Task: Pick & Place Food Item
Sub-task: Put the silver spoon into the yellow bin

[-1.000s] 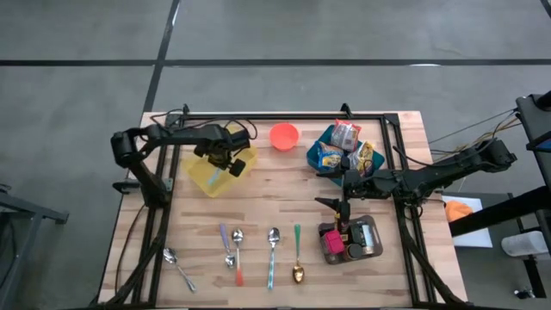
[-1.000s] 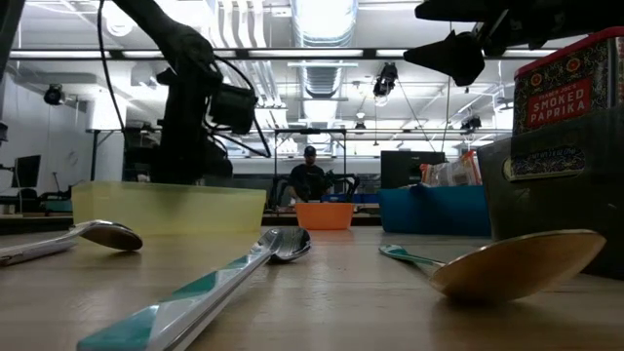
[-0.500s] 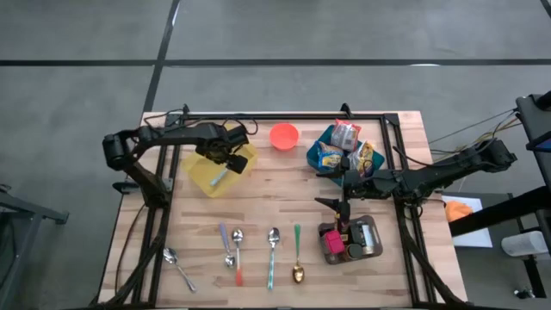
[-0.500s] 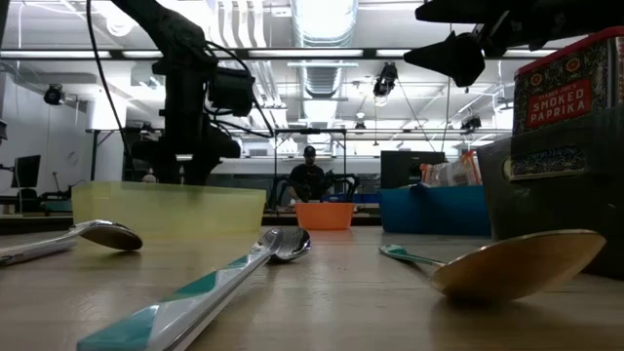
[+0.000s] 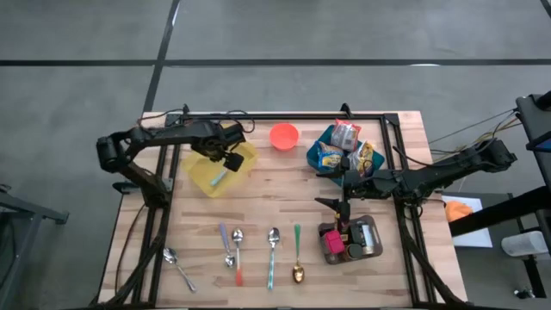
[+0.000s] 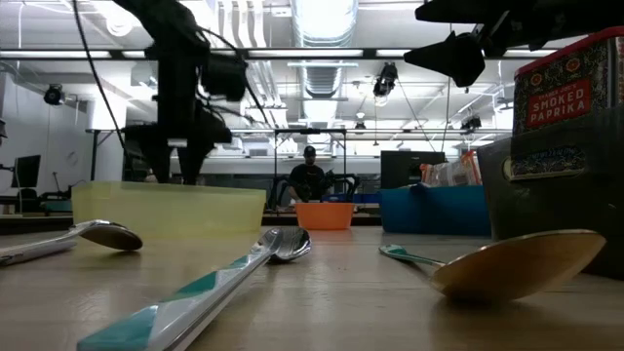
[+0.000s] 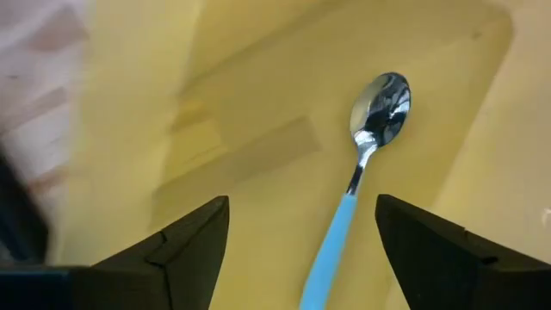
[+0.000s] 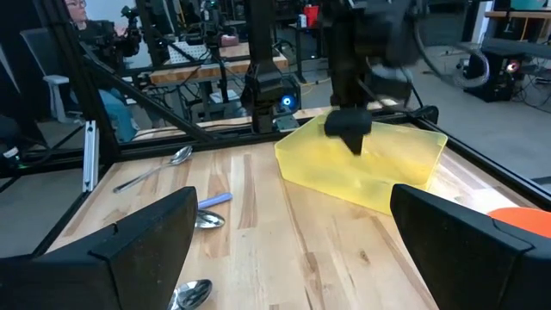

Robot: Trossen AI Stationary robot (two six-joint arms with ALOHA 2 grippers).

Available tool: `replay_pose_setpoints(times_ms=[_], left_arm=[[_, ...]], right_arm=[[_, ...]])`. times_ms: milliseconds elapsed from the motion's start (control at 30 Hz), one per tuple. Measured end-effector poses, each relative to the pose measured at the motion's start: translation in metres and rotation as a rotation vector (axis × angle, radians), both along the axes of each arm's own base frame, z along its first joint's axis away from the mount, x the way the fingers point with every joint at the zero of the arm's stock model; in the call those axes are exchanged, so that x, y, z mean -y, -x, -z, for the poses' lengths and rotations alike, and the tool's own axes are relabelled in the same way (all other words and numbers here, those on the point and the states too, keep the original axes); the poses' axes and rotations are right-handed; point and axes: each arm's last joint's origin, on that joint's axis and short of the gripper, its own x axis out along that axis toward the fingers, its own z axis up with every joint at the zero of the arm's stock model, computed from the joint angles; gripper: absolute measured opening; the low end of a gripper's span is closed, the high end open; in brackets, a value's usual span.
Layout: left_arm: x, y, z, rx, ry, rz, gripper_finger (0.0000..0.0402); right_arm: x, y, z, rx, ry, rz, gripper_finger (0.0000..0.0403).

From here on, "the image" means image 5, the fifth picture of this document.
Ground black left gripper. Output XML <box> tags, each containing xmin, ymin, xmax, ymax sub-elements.
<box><xmin>191</xmin><ymin>121</ymin><xmax>247</xmax><ymax>173</ymax></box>

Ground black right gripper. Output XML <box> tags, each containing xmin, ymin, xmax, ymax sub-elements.
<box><xmin>313</xmin><ymin>155</ymin><xmax>380</xmax><ymax>236</ymax></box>

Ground blue ramen packet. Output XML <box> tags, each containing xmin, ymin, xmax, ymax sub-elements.
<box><xmin>316</xmin><ymin>140</ymin><xmax>345</xmax><ymax>170</ymax></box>

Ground small spoon teal handle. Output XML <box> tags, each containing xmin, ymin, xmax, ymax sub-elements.
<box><xmin>209</xmin><ymin>168</ymin><xmax>229</xmax><ymax>188</ymax></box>

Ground orange ramen packet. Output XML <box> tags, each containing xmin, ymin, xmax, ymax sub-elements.
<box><xmin>347</xmin><ymin>139</ymin><xmax>375</xmax><ymax>177</ymax></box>

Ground red patterned spice tin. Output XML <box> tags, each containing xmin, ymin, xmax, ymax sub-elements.
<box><xmin>323</xmin><ymin>229</ymin><xmax>346</xmax><ymax>256</ymax></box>

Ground red ramen packet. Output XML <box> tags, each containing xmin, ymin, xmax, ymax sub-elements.
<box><xmin>330</xmin><ymin>119</ymin><xmax>362</xmax><ymax>152</ymax></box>

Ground grey plastic bin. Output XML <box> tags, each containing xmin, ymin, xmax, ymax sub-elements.
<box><xmin>317</xmin><ymin>214</ymin><xmax>385</xmax><ymax>265</ymax></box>

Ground yellow plastic bin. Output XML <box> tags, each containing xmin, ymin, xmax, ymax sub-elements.
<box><xmin>180</xmin><ymin>124</ymin><xmax>260</xmax><ymax>199</ymax></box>

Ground blue plastic bin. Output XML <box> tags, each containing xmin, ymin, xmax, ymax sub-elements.
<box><xmin>305</xmin><ymin>123</ymin><xmax>387</xmax><ymax>187</ymax></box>

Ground orange plastic bowl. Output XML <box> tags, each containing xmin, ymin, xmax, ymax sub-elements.
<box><xmin>269</xmin><ymin>122</ymin><xmax>300</xmax><ymax>152</ymax></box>

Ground plain silver spoon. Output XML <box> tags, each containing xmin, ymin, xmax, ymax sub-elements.
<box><xmin>162</xmin><ymin>246</ymin><xmax>198</xmax><ymax>294</ymax></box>

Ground orange cloth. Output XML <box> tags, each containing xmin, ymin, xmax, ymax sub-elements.
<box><xmin>444</xmin><ymin>200</ymin><xmax>474</xmax><ymax>224</ymax></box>

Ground white paper sheet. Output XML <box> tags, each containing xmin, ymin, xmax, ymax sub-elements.
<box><xmin>441</xmin><ymin>195</ymin><xmax>494</xmax><ymax>250</ymax></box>

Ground white cylinder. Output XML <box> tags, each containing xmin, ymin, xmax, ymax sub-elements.
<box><xmin>500</xmin><ymin>230</ymin><xmax>550</xmax><ymax>258</ymax></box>

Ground grey cart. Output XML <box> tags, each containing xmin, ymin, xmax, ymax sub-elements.
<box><xmin>0</xmin><ymin>188</ymin><xmax>70</xmax><ymax>310</ymax></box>

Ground black side table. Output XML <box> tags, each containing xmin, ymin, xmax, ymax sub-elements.
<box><xmin>448</xmin><ymin>90</ymin><xmax>551</xmax><ymax>298</ymax></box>

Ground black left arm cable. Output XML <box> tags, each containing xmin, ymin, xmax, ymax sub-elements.
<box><xmin>136</xmin><ymin>107</ymin><xmax>256</xmax><ymax>135</ymax></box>

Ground spoon teal patterned handle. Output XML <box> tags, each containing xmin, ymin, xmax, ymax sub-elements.
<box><xmin>266</xmin><ymin>226</ymin><xmax>282</xmax><ymax>291</ymax></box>

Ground gold spoon green handle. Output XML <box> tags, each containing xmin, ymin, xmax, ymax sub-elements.
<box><xmin>291</xmin><ymin>223</ymin><xmax>306</xmax><ymax>285</ymax></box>

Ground spoon red handle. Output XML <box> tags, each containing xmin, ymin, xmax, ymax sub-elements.
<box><xmin>231</xmin><ymin>226</ymin><xmax>245</xmax><ymax>288</ymax></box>

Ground spoon lavender handle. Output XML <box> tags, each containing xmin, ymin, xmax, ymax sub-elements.
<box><xmin>219</xmin><ymin>222</ymin><xmax>237</xmax><ymax>270</ymax></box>

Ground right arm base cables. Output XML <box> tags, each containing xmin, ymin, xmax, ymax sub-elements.
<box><xmin>428</xmin><ymin>108</ymin><xmax>523</xmax><ymax>158</ymax></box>

